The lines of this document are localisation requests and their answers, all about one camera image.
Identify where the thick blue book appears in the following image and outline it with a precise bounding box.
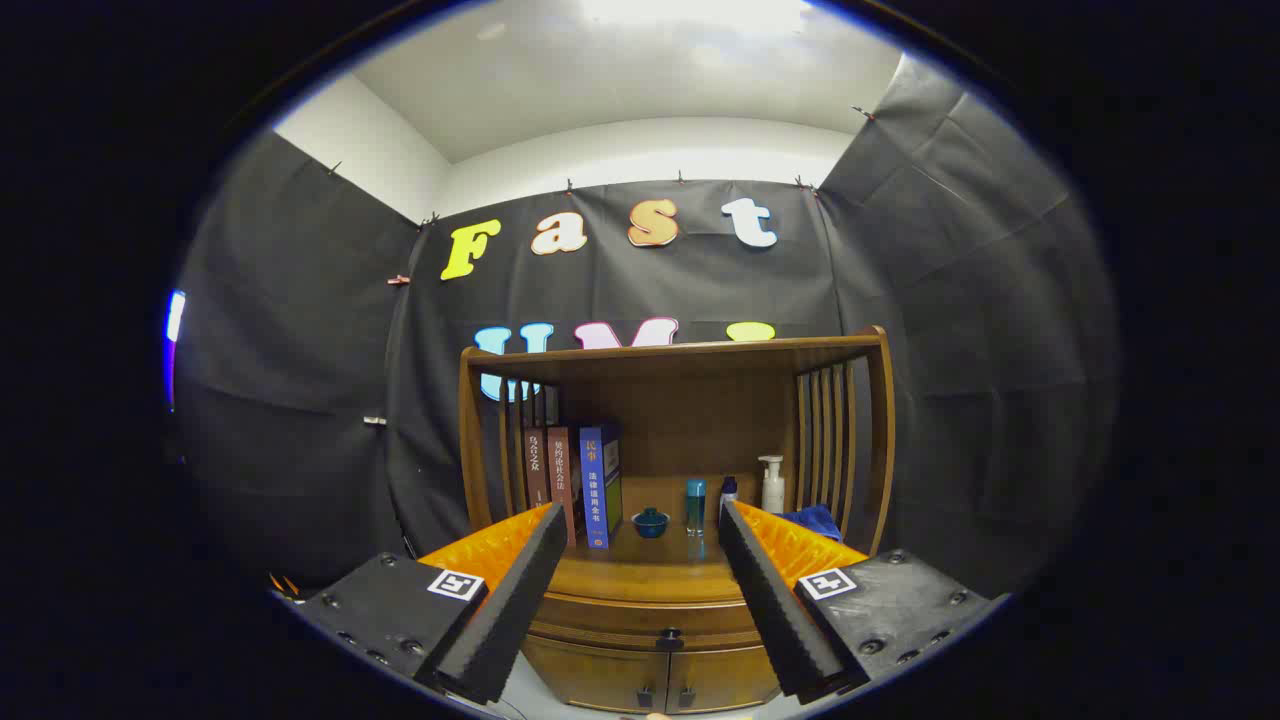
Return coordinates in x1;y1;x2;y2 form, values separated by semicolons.
579;424;624;549

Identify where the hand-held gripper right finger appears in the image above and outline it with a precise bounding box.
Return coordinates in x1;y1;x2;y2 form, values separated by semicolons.
718;500;1001;704

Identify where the wooden cabinet door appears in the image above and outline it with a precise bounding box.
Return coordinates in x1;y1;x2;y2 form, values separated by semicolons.
668;645;781;713
522;635;669;713

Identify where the wooden countertop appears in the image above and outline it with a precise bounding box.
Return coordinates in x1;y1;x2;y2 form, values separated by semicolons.
548;518;746;603

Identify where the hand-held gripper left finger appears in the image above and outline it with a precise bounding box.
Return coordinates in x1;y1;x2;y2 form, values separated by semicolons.
300;502;569;706

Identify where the folded blue towel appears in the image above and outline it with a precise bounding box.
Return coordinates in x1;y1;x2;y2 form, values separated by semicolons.
780;505;843;543

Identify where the wooden drawer with black knob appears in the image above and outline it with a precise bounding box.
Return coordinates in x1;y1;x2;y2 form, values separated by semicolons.
528;595;773;653

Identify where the wooden cabinet with shelf hutch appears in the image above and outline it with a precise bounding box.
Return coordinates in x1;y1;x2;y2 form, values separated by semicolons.
458;326;897;716

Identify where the reddish brown book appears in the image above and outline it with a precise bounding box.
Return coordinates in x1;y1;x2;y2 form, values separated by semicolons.
547;426;584;546

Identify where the black backdrop cloth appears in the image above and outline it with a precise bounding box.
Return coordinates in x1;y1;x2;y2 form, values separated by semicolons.
170;55;1119;601

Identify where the dark brown book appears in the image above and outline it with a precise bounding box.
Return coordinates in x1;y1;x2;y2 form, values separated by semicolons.
524;428;553;508

